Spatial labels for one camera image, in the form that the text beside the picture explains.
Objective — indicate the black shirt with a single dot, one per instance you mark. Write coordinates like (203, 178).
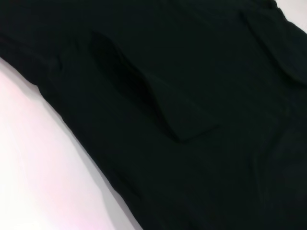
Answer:
(192, 119)

